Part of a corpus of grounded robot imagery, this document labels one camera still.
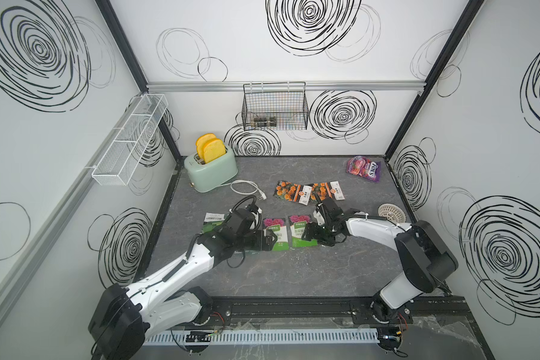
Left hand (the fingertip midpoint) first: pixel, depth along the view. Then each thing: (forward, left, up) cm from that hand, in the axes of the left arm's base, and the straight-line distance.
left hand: (267, 238), depth 78 cm
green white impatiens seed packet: (+11, -4, -12) cm, 17 cm away
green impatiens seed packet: (+12, -12, -10) cm, 20 cm away
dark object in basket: (+40, +3, +21) cm, 45 cm away
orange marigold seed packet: (+28, -13, -11) cm, 33 cm away
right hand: (+5, -17, -10) cm, 20 cm away
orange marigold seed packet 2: (+31, -28, -11) cm, 43 cm away
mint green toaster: (+30, +26, +2) cm, 40 cm away
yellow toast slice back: (+39, +31, +10) cm, 51 cm away
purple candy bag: (+44, -46, -7) cm, 64 cm away
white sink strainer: (+18, -53, -8) cm, 57 cm away
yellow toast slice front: (+37, +26, +9) cm, 46 cm away
